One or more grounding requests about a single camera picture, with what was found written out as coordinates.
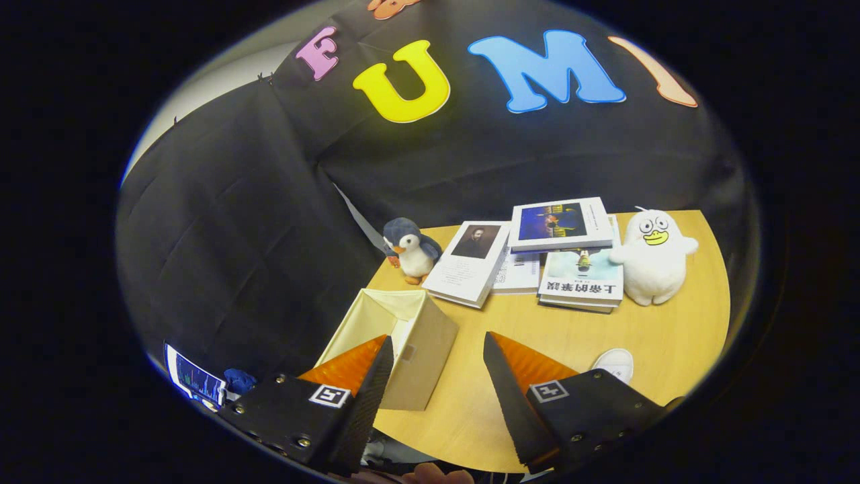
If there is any lit computer screen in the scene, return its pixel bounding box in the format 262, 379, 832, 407
164, 343, 228, 407

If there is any beige fabric storage box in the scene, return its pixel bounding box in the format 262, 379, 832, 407
314, 288, 460, 412

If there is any book with blue night cover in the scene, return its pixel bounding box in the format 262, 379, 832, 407
508, 197, 615, 253

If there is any white striped canvas shoe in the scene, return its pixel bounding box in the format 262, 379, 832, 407
591, 348, 635, 385

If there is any white printed booklet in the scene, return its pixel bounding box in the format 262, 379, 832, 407
492, 250, 542, 295

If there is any black backdrop cloth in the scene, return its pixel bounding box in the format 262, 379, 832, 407
116, 0, 750, 404

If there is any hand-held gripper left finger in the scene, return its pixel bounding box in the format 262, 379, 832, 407
218, 334, 395, 477

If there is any book with pale blue cover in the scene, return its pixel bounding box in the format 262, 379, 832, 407
537, 247, 625, 315

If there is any blue crumpled cloth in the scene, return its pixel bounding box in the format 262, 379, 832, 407
224, 368, 258, 396

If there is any white book with portrait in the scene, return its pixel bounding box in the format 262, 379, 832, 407
422, 220, 513, 310

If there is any white duck plush toy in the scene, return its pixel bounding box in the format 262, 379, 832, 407
609, 206, 699, 307

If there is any blue-grey penguin plush toy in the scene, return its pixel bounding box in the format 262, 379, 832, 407
382, 217, 443, 286

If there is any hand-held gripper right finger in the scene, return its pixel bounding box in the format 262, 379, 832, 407
482, 331, 683, 475

